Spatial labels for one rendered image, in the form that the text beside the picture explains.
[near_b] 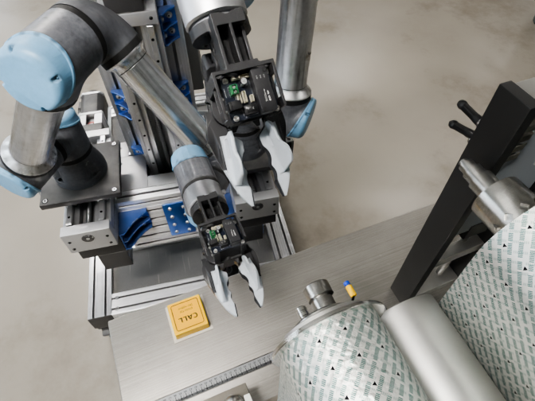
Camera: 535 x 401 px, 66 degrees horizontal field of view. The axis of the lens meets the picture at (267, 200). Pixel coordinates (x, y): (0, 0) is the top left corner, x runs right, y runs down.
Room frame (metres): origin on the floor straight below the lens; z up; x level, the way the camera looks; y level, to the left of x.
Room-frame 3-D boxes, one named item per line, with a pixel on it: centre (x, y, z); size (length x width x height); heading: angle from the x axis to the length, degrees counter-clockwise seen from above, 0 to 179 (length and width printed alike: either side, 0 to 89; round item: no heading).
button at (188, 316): (0.33, 0.17, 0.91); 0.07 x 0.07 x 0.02; 22
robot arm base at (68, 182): (0.82, 0.56, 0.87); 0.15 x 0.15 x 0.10
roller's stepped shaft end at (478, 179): (0.35, -0.27, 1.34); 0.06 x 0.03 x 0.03; 22
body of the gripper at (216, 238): (0.40, 0.09, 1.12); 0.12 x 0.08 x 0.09; 22
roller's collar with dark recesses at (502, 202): (0.29, -0.29, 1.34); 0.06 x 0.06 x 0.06; 22
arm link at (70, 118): (0.81, 0.56, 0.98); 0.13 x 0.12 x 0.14; 162
